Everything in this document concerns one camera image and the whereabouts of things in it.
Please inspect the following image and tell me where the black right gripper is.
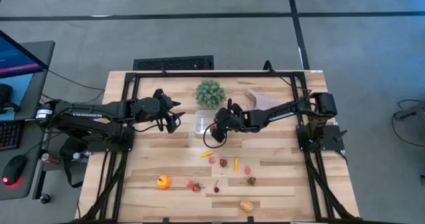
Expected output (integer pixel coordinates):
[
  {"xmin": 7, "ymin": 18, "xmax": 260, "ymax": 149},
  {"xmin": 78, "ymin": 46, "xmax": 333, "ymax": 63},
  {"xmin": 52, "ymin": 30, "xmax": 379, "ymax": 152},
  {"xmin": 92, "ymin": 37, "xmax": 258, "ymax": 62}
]
[{"xmin": 211, "ymin": 103, "xmax": 246, "ymax": 144}]

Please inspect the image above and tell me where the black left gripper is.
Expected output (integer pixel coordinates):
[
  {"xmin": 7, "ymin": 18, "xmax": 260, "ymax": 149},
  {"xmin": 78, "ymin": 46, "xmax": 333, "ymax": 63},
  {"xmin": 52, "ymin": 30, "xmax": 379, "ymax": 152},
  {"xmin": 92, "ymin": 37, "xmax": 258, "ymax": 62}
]
[{"xmin": 153, "ymin": 88, "xmax": 186, "ymax": 134}]

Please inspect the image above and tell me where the clear plastic tupperware container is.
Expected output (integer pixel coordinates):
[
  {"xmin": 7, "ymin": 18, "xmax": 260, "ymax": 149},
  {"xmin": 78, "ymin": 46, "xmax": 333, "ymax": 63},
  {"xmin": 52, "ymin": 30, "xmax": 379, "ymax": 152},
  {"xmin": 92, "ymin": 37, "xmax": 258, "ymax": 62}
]
[{"xmin": 194, "ymin": 109, "xmax": 220, "ymax": 136}]

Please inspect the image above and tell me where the small orange toy pumpkin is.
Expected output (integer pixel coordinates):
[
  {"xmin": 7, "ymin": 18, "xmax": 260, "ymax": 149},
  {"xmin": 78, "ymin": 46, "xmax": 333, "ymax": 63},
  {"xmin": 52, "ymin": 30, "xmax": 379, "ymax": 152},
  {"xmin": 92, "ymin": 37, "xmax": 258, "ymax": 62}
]
[{"xmin": 156, "ymin": 174, "xmax": 171, "ymax": 189}]

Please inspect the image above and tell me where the green artificial plant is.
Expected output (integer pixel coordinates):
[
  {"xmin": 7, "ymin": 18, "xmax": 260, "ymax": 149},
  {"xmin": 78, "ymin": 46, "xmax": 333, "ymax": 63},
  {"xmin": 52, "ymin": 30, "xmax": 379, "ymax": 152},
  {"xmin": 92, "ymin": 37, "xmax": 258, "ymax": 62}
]
[{"xmin": 195, "ymin": 79, "xmax": 227, "ymax": 110}]

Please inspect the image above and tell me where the black floor vent grate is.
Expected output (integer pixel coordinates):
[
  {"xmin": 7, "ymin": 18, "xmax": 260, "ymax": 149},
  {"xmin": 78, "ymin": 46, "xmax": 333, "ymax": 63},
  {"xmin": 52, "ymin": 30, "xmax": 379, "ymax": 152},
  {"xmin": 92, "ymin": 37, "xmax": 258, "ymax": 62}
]
[{"xmin": 133, "ymin": 55, "xmax": 215, "ymax": 71}]

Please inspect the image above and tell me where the beige folded cloth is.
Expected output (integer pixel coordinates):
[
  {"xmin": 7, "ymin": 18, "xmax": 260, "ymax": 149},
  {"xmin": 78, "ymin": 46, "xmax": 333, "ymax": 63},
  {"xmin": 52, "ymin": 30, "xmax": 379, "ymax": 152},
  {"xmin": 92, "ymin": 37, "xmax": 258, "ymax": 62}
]
[{"xmin": 244, "ymin": 88, "xmax": 282, "ymax": 111}]

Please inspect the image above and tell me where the small bottle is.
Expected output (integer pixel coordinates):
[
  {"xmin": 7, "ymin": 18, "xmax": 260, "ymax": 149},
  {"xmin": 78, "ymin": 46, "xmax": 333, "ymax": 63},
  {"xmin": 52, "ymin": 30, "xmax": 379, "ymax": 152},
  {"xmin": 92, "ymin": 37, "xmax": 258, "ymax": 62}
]
[{"xmin": 72, "ymin": 150, "xmax": 92, "ymax": 162}]

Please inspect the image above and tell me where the red soda can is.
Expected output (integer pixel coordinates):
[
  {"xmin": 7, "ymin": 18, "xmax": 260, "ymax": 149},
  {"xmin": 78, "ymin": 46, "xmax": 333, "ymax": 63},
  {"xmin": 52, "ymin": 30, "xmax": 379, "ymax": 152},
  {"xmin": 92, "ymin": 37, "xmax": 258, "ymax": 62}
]
[{"xmin": 40, "ymin": 152, "xmax": 61, "ymax": 166}]

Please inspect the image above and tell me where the grey desk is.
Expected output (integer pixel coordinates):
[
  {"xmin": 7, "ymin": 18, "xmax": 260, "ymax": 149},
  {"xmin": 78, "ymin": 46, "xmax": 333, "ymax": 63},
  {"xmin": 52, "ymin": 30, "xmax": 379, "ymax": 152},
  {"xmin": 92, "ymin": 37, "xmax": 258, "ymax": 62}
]
[{"xmin": 0, "ymin": 40, "xmax": 56, "ymax": 201}]

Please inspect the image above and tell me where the black keyboard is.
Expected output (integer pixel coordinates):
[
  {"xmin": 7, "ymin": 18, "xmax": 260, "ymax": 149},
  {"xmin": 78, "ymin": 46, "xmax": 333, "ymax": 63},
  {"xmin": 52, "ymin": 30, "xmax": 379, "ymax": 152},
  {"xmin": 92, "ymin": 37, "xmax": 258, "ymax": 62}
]
[{"xmin": 0, "ymin": 120, "xmax": 23, "ymax": 152}]

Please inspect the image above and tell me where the computer monitor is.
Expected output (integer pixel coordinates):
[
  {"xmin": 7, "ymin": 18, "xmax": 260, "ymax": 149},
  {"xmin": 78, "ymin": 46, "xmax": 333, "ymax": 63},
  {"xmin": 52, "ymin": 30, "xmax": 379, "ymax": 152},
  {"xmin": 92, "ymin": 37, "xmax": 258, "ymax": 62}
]
[{"xmin": 0, "ymin": 29, "xmax": 50, "ymax": 122}]

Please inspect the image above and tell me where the black computer mouse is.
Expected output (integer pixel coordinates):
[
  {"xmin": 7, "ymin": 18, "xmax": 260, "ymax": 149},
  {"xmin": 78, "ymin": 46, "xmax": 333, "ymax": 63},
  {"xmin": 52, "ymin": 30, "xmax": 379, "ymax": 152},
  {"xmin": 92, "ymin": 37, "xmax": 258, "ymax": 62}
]
[{"xmin": 1, "ymin": 154, "xmax": 28, "ymax": 187}]

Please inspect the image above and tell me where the black monitor stand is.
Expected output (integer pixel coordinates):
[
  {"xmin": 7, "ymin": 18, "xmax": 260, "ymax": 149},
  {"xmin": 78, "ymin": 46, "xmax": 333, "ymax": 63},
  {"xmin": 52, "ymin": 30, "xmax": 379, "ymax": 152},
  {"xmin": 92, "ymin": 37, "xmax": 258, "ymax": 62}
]
[{"xmin": 0, "ymin": 83, "xmax": 21, "ymax": 114}]

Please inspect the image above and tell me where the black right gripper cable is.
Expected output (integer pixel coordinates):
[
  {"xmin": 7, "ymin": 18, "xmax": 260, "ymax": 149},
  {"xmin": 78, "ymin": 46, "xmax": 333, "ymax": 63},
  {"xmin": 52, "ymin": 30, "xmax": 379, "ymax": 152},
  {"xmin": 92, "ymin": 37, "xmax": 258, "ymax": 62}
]
[{"xmin": 202, "ymin": 121, "xmax": 230, "ymax": 150}]

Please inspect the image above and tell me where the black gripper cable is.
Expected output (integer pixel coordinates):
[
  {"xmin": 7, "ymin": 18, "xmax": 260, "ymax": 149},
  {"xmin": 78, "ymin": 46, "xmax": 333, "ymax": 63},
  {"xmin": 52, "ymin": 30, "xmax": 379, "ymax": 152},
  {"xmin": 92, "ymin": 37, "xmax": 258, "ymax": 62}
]
[
  {"xmin": 202, "ymin": 121, "xmax": 230, "ymax": 150},
  {"xmin": 132, "ymin": 112, "xmax": 182, "ymax": 134}
]

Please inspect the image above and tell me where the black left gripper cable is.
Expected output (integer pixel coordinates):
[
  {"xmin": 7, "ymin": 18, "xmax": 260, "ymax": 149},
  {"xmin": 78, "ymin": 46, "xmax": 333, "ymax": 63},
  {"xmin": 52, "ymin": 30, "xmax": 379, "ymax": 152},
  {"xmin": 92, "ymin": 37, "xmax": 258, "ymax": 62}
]
[{"xmin": 132, "ymin": 112, "xmax": 182, "ymax": 134}]

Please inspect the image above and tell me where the black aluminium table frame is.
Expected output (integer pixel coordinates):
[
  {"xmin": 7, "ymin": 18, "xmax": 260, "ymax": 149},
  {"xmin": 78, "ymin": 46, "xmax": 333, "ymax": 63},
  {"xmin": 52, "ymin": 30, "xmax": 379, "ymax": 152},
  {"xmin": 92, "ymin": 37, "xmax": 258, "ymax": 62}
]
[{"xmin": 75, "ymin": 70, "xmax": 360, "ymax": 224}]

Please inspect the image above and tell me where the black table power cable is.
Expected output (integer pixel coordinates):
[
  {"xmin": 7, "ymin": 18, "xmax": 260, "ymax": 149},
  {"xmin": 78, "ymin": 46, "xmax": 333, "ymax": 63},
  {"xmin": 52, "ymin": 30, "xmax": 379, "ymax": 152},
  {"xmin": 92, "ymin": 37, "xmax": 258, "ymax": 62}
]
[{"xmin": 263, "ymin": 60, "xmax": 313, "ymax": 96}]

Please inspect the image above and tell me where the black desk cable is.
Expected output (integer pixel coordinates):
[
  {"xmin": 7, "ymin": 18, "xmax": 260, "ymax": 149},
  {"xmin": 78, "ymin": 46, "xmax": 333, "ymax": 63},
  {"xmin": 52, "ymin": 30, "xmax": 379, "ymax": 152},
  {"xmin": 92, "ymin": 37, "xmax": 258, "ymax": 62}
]
[{"xmin": 40, "ymin": 90, "xmax": 106, "ymax": 106}]

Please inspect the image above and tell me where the black monitor cable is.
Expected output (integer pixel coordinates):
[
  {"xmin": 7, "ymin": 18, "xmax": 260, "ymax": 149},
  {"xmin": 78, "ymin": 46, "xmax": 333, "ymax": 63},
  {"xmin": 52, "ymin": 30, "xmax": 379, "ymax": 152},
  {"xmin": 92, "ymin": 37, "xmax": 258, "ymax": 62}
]
[{"xmin": 44, "ymin": 68, "xmax": 106, "ymax": 92}]

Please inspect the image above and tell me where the black floor cable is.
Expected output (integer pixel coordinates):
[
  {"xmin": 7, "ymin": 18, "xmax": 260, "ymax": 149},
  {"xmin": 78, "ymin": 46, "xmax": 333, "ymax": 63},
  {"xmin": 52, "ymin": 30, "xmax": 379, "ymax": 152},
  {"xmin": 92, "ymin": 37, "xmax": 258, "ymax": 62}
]
[{"xmin": 390, "ymin": 99, "xmax": 425, "ymax": 148}]

